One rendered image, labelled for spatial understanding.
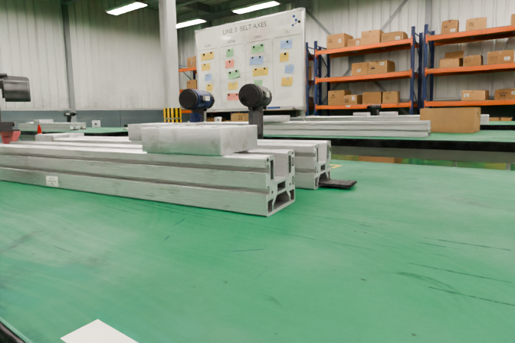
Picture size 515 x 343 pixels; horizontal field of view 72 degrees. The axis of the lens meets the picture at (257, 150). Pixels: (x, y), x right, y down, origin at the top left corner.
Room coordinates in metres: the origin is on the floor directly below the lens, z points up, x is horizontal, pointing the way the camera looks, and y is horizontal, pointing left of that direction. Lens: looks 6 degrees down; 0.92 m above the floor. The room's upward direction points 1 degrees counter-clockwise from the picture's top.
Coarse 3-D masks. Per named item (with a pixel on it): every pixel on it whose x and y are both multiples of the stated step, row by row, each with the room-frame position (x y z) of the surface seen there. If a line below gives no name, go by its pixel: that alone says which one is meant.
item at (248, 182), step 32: (0, 160) 0.82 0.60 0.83; (32, 160) 0.76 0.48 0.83; (64, 160) 0.70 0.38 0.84; (96, 160) 0.67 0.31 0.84; (128, 160) 0.63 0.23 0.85; (160, 160) 0.58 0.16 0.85; (192, 160) 0.55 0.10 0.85; (224, 160) 0.52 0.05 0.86; (256, 160) 0.49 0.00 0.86; (288, 160) 0.55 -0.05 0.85; (96, 192) 0.66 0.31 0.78; (128, 192) 0.62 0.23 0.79; (160, 192) 0.58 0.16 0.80; (192, 192) 0.55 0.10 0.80; (224, 192) 0.52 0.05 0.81; (256, 192) 0.50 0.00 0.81; (288, 192) 0.55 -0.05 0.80
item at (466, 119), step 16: (432, 112) 2.22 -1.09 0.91; (448, 112) 2.16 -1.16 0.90; (464, 112) 2.11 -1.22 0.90; (480, 112) 2.21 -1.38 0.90; (432, 128) 2.22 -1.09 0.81; (448, 128) 2.16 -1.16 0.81; (464, 128) 2.10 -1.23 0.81; (368, 160) 4.00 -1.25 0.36; (384, 160) 3.88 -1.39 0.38; (400, 160) 3.99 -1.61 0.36
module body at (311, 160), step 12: (132, 144) 0.88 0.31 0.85; (264, 144) 0.70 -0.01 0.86; (276, 144) 0.69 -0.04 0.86; (288, 144) 0.68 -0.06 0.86; (300, 144) 0.67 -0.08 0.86; (312, 144) 0.66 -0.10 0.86; (324, 144) 0.72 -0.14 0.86; (300, 156) 0.66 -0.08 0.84; (312, 156) 0.66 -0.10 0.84; (324, 156) 0.72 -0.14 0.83; (300, 168) 0.67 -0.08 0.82; (312, 168) 0.65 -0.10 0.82; (324, 168) 0.71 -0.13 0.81; (300, 180) 0.66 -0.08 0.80; (312, 180) 0.65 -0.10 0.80
